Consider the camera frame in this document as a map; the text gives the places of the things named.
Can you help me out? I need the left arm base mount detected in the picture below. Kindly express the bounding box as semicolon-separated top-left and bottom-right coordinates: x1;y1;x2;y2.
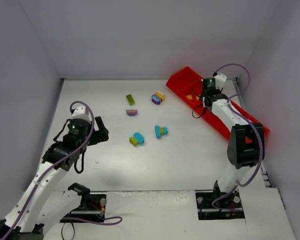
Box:
60;182;107;223

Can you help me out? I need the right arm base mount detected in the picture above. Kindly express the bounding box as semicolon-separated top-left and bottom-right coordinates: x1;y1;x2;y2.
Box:
195;190;245;221

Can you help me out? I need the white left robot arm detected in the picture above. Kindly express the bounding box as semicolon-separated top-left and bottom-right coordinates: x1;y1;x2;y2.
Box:
0;116;109;240

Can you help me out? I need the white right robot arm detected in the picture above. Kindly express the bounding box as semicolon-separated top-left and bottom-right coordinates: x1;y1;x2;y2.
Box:
200;74;265;193

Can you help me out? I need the red divided bin tray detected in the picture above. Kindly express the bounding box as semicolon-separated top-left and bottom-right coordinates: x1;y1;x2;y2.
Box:
166;66;270;141

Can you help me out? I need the purple half-round lego brick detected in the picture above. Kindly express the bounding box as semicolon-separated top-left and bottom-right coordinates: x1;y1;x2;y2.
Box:
125;109;138;117

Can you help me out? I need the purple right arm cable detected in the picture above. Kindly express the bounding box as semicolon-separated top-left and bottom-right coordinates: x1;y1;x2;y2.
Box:
211;63;263;211

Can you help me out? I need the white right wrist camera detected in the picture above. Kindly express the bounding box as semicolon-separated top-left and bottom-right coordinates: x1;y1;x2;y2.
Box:
213;72;227;91

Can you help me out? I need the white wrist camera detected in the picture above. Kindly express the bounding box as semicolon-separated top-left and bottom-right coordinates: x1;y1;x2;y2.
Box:
71;105;91;123
213;72;227;91

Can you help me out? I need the cyan green lego cluster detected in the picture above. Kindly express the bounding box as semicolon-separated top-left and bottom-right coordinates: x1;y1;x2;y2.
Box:
154;125;168;140

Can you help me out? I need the green long lego brick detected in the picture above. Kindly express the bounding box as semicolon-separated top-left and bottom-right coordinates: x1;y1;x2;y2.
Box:
126;94;135;106

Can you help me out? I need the purple yellow white lego stack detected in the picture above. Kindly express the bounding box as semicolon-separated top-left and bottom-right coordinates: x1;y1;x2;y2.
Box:
151;91;165;105

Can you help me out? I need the cyan lego with green brick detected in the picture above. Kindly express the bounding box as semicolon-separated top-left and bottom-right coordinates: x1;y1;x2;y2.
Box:
129;132;145;147

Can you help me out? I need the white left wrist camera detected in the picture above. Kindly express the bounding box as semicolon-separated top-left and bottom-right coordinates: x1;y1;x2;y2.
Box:
71;105;91;123

